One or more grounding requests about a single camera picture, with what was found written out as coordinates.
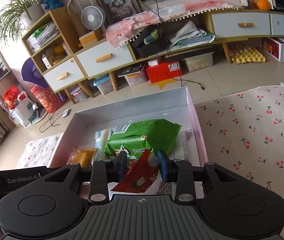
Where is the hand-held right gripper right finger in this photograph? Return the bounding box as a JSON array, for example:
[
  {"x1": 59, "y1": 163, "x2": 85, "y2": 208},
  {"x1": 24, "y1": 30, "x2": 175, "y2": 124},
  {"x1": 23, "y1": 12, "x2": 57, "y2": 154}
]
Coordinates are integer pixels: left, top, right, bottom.
[{"x1": 157, "y1": 150, "x2": 241, "y2": 203}]

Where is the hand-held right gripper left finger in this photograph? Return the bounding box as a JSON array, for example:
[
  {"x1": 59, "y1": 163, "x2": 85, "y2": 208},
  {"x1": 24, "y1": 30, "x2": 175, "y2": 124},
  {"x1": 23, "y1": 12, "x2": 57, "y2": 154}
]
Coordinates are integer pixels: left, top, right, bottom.
[{"x1": 41, "y1": 152, "x2": 128, "y2": 204}]

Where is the red white candy packet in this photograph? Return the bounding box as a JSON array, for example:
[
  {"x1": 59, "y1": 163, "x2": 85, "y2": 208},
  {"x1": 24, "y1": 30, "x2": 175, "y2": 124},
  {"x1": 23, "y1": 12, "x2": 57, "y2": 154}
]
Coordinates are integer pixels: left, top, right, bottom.
[{"x1": 108, "y1": 149, "x2": 162, "y2": 194}]

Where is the clear packet blue label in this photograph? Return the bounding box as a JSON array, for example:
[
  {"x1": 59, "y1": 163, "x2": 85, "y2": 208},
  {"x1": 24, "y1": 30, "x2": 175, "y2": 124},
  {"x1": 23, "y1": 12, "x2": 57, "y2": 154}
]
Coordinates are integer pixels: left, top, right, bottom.
[{"x1": 94, "y1": 129, "x2": 115, "y2": 160}]

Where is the orange yellow snack packet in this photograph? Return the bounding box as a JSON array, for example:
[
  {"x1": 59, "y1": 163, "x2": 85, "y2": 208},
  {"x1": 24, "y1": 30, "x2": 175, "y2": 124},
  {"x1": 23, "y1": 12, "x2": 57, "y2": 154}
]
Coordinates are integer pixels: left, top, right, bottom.
[{"x1": 68, "y1": 147, "x2": 99, "y2": 168}]

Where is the green snack packet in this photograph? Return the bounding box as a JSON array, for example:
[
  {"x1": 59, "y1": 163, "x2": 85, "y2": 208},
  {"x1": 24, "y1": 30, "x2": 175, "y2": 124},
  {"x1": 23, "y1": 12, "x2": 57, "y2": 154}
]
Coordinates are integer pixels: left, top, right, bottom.
[{"x1": 107, "y1": 119, "x2": 182, "y2": 160}]

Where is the white cardboard box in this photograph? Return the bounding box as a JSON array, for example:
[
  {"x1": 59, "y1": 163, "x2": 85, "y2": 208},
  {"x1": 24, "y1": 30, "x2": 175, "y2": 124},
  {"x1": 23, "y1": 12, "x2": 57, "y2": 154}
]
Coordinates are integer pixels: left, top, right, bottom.
[{"x1": 47, "y1": 86, "x2": 208, "y2": 198}]

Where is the white shopping bag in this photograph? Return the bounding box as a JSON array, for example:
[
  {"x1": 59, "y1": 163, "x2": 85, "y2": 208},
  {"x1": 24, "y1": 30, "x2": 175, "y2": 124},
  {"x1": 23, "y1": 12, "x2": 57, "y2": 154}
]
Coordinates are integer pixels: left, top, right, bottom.
[{"x1": 9, "y1": 91, "x2": 41, "y2": 128}]

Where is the yellow star floor sticker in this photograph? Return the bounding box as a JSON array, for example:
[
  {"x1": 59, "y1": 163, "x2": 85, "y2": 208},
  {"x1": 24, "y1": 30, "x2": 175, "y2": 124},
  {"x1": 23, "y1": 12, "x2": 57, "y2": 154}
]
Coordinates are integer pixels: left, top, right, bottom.
[{"x1": 150, "y1": 79, "x2": 180, "y2": 90}]

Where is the clear bin teal lid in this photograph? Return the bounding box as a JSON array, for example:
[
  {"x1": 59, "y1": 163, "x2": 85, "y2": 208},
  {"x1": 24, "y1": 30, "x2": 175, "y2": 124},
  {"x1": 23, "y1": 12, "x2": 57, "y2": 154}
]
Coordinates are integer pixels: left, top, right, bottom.
[{"x1": 93, "y1": 76, "x2": 115, "y2": 95}]

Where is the red gift bag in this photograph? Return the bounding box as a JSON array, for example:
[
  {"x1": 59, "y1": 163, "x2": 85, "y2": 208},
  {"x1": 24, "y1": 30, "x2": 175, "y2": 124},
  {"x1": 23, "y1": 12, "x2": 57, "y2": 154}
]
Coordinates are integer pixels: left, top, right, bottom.
[{"x1": 3, "y1": 85, "x2": 22, "y2": 109}]

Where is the small clear storage bin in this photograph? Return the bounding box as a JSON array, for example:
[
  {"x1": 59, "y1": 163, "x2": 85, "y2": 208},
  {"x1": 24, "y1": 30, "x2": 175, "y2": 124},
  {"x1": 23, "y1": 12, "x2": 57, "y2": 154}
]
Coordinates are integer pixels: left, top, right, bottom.
[{"x1": 71, "y1": 85, "x2": 90, "y2": 100}]

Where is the red round bag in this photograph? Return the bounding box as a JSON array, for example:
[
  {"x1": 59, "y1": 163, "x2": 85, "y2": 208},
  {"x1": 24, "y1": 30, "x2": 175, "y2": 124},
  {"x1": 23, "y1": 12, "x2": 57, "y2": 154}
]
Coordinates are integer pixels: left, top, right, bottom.
[{"x1": 30, "y1": 84, "x2": 64, "y2": 112}]

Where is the cherry print tablecloth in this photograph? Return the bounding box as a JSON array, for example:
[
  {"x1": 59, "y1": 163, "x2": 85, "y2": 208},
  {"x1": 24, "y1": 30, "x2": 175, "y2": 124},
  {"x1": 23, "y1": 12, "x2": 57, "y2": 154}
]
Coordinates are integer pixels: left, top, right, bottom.
[{"x1": 16, "y1": 84, "x2": 284, "y2": 233}]

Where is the red cardboard box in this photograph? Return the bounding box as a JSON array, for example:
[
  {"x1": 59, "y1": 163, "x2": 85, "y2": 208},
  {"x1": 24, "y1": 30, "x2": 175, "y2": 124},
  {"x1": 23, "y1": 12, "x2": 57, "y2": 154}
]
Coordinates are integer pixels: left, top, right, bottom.
[{"x1": 146, "y1": 60, "x2": 182, "y2": 83}]

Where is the black flat device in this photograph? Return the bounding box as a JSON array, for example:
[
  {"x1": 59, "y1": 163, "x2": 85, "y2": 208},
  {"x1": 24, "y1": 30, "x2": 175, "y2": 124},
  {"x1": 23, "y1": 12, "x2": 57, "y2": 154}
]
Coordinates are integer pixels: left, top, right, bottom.
[{"x1": 118, "y1": 64, "x2": 144, "y2": 77}]

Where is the purple round object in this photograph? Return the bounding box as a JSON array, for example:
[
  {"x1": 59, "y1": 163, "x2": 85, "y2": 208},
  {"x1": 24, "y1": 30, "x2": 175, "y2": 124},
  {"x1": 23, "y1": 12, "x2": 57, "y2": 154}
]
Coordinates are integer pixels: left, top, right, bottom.
[{"x1": 21, "y1": 57, "x2": 47, "y2": 90}]

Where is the black storage box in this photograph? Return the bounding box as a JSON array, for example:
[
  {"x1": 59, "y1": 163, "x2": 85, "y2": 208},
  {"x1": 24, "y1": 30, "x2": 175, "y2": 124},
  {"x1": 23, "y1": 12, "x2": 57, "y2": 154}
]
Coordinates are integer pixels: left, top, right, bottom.
[{"x1": 131, "y1": 25, "x2": 170, "y2": 58}]

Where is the small white carton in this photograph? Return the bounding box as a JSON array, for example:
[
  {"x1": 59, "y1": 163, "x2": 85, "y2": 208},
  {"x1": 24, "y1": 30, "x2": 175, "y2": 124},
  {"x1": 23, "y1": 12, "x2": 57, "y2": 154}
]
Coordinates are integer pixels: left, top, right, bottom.
[{"x1": 42, "y1": 54, "x2": 54, "y2": 68}]

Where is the yellow fruit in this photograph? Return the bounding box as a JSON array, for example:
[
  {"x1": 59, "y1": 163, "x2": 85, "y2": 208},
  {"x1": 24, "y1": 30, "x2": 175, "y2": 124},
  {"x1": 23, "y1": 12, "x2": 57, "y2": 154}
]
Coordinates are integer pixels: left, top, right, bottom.
[{"x1": 53, "y1": 45, "x2": 65, "y2": 63}]

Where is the yellow cardboard box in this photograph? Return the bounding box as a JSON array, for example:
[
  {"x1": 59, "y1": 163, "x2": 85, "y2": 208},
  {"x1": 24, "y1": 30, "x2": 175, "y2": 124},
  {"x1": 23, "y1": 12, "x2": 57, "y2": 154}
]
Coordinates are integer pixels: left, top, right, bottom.
[{"x1": 79, "y1": 30, "x2": 104, "y2": 47}]

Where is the pink cherry print cloth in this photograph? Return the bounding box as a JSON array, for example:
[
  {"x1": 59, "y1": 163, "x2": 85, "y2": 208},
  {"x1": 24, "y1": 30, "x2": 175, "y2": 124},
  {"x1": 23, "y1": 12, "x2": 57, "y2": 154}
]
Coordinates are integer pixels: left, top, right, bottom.
[{"x1": 106, "y1": 0, "x2": 243, "y2": 49}]

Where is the stack of papers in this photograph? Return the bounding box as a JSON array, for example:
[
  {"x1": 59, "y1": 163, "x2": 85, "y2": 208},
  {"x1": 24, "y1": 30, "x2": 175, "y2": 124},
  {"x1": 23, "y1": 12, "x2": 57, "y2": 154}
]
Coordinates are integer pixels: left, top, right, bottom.
[{"x1": 168, "y1": 20, "x2": 216, "y2": 48}]

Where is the yellow egg tray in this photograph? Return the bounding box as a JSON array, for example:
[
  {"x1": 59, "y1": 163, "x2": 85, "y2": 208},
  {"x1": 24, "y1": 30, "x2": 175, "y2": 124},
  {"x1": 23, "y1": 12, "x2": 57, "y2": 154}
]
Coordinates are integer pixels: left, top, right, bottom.
[{"x1": 228, "y1": 44, "x2": 266, "y2": 64}]

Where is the stack of paper bags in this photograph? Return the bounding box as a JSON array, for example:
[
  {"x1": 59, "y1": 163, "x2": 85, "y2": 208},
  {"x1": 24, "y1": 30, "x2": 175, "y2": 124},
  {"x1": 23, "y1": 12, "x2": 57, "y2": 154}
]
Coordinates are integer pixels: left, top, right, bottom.
[{"x1": 28, "y1": 22, "x2": 60, "y2": 50}]

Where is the wooden stepped cabinet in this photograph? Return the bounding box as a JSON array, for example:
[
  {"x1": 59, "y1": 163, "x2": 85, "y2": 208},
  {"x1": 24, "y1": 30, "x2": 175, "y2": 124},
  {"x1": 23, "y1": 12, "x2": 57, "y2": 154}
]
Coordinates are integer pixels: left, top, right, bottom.
[{"x1": 21, "y1": 5, "x2": 284, "y2": 104}]

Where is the small white desk fan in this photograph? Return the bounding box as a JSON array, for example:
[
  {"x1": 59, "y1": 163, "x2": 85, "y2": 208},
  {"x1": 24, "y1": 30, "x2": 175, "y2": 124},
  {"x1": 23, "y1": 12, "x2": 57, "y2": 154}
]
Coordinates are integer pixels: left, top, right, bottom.
[{"x1": 81, "y1": 6, "x2": 106, "y2": 30}]

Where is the framed cat picture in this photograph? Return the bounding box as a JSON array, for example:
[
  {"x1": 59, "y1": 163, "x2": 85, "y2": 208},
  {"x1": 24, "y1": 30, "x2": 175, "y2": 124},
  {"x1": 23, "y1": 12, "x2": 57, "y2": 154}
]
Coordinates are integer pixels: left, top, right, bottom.
[{"x1": 91, "y1": 0, "x2": 142, "y2": 27}]

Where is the large white fan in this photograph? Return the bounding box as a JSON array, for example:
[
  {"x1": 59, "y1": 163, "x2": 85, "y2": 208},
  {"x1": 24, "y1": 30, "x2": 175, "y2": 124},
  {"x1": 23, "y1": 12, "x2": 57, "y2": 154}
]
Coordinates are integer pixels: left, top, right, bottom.
[{"x1": 67, "y1": 0, "x2": 92, "y2": 35}]

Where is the potted green plant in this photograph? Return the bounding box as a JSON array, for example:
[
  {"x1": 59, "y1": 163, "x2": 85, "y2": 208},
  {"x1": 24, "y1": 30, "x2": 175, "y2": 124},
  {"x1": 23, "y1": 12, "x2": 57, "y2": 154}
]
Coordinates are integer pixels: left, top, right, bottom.
[{"x1": 0, "y1": 0, "x2": 50, "y2": 43}]

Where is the orange fruit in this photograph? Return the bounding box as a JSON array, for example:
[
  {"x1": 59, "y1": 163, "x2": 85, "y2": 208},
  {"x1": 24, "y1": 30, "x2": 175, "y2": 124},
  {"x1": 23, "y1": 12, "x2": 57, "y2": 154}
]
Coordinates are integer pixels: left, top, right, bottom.
[{"x1": 257, "y1": 0, "x2": 272, "y2": 11}]

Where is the black cable white switch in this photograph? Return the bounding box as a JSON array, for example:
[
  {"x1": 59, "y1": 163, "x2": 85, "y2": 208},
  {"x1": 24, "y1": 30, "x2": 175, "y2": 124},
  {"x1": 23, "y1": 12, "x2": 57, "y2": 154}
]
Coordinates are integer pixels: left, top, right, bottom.
[{"x1": 39, "y1": 109, "x2": 71, "y2": 133}]

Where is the black power cable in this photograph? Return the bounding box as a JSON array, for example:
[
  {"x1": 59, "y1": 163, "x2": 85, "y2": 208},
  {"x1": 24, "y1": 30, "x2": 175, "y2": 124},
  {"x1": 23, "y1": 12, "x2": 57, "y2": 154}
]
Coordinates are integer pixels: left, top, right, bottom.
[{"x1": 153, "y1": 0, "x2": 205, "y2": 90}]

